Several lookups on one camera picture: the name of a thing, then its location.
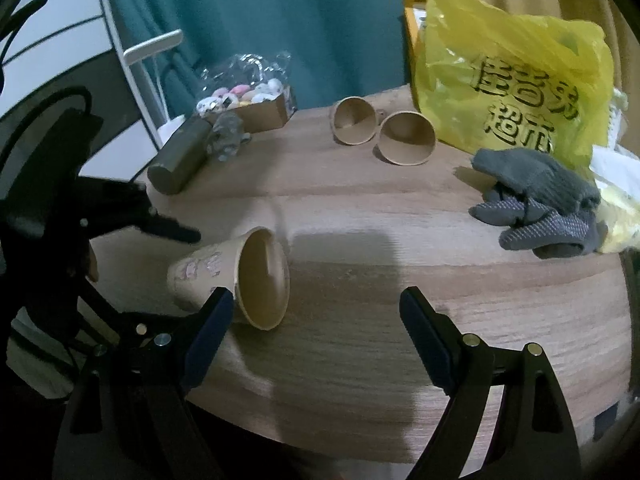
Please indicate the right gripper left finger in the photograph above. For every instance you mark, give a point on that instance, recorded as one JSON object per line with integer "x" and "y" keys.
{"x": 125, "y": 417}

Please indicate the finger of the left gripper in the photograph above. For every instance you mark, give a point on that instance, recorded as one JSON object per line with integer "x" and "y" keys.
{"x": 149, "y": 221}

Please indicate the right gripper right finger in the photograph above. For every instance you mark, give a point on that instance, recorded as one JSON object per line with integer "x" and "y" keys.
{"x": 534, "y": 436}

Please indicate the brown paper cup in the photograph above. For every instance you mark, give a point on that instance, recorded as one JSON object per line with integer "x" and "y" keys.
{"x": 406, "y": 138}
{"x": 253, "y": 267}
{"x": 354, "y": 120}

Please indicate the dark green cylindrical bottle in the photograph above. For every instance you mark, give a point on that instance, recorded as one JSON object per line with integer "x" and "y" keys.
{"x": 181, "y": 157}

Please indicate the clear crumpled plastic bottle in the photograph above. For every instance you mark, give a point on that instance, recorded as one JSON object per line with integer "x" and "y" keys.
{"x": 226, "y": 137}

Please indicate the cardboard box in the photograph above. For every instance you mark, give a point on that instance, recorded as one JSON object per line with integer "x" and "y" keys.
{"x": 264, "y": 116}

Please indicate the white desk lamp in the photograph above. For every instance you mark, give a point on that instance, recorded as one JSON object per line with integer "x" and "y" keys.
{"x": 145, "y": 55}

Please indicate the clear bag of toys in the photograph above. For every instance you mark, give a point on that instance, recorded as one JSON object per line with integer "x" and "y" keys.
{"x": 243, "y": 80}

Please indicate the grey work gloves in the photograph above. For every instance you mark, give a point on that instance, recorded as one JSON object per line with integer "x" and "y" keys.
{"x": 543, "y": 206}

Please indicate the teal curtain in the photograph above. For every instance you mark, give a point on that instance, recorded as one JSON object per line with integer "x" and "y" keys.
{"x": 337, "y": 47}

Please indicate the orange cardboard package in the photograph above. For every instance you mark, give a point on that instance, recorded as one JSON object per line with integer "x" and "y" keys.
{"x": 415, "y": 18}

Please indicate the yellow plastic shopping bag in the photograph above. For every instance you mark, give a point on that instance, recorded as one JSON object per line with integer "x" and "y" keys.
{"x": 486, "y": 78}

